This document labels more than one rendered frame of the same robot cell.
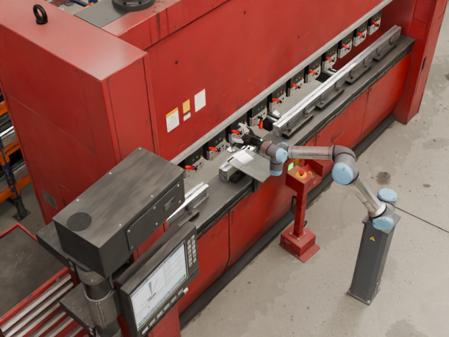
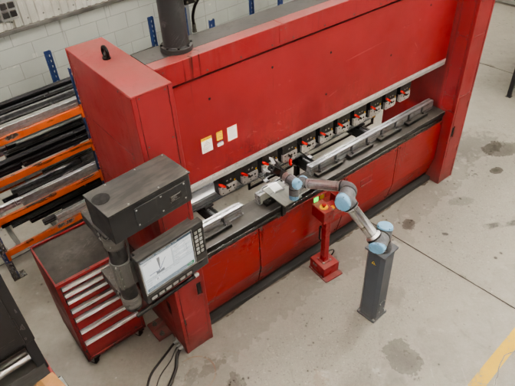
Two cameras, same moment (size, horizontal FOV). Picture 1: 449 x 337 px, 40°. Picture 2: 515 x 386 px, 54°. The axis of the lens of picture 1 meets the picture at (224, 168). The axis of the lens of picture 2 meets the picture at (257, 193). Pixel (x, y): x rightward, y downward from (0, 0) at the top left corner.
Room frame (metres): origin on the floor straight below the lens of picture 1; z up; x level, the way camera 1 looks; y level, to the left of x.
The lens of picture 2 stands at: (-0.25, -0.62, 3.55)
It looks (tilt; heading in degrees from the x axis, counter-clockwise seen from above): 39 degrees down; 12
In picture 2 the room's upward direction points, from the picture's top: 3 degrees counter-clockwise
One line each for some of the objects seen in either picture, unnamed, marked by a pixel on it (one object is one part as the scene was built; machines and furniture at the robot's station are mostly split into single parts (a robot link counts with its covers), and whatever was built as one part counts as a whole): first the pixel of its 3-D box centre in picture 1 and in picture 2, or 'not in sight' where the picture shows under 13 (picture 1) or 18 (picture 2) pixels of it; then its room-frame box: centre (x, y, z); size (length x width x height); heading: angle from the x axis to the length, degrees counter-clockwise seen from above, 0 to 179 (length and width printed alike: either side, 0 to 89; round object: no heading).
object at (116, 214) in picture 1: (132, 260); (150, 241); (1.65, 0.41, 1.53); 0.51 x 0.25 x 0.85; 144
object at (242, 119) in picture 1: (234, 126); (267, 159); (2.88, -0.06, 1.26); 0.15 x 0.09 x 0.17; 139
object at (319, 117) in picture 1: (299, 125); (330, 168); (3.36, -0.54, 0.85); 3.00 x 0.21 x 0.04; 139
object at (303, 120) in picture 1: (297, 125); (328, 168); (3.31, -0.52, 0.89); 0.30 x 0.05 x 0.03; 139
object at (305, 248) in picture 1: (300, 241); (326, 265); (2.94, -0.56, 0.06); 0.25 x 0.20 x 0.12; 44
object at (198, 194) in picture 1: (178, 211); (214, 222); (2.48, 0.29, 0.92); 0.50 x 0.06 x 0.10; 139
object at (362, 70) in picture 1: (358, 73); (388, 133); (3.91, -1.05, 0.89); 0.30 x 0.05 x 0.03; 139
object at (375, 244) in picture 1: (371, 257); (376, 281); (2.53, -0.97, 0.39); 0.18 x 0.18 x 0.77; 52
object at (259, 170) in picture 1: (254, 165); (282, 193); (2.80, -0.19, 1.00); 0.26 x 0.18 x 0.01; 49
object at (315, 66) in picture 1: (309, 67); (339, 122); (3.48, -0.59, 1.26); 0.15 x 0.09 x 0.17; 139
